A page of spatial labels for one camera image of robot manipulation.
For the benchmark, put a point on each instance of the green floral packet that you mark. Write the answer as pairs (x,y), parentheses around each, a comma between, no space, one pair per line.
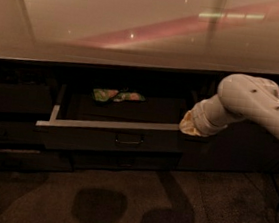
(104,95)

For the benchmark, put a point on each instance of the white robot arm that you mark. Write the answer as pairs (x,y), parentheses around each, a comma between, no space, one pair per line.
(243,38)

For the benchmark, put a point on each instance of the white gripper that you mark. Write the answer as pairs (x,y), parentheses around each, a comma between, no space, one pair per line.
(200,118)

